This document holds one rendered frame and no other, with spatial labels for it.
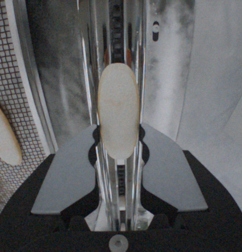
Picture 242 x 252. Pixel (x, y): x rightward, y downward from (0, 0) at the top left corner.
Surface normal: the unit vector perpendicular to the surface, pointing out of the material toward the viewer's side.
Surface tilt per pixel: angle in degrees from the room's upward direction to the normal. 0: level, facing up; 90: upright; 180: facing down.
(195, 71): 0
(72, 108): 0
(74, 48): 0
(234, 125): 90
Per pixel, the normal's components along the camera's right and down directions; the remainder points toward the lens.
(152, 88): 0.02, 0.48
